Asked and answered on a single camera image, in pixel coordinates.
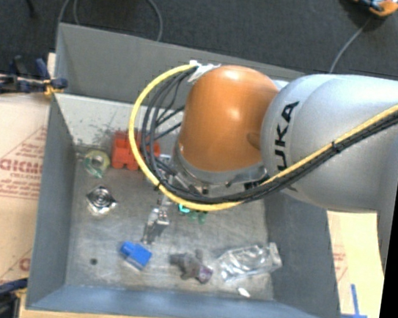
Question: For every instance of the green and white tape roll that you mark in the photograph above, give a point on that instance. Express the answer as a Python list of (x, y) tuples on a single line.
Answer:
[(94, 166)]

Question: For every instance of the grey metal bin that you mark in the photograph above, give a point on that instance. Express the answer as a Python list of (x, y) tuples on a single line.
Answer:
[(178, 299)]

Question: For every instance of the clear glass square dish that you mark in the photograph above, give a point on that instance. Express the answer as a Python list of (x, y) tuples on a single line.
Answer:
[(101, 200)]

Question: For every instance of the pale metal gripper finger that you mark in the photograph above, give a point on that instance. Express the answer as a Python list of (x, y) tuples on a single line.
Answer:
[(163, 220), (150, 227)]

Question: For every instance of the grey toy animal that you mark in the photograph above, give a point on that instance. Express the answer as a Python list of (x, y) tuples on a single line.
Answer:
[(188, 264)]

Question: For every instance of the clear plastic bottle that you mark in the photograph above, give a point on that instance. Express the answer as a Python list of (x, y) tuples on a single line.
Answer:
[(248, 260)]

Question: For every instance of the orange toy brick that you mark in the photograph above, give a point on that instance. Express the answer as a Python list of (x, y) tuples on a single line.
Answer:
[(122, 150)]

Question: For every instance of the blue box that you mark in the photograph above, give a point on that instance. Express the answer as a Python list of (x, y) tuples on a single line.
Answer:
[(137, 254)]

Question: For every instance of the small white piece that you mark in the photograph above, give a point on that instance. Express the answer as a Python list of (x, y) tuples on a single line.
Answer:
[(244, 292)]

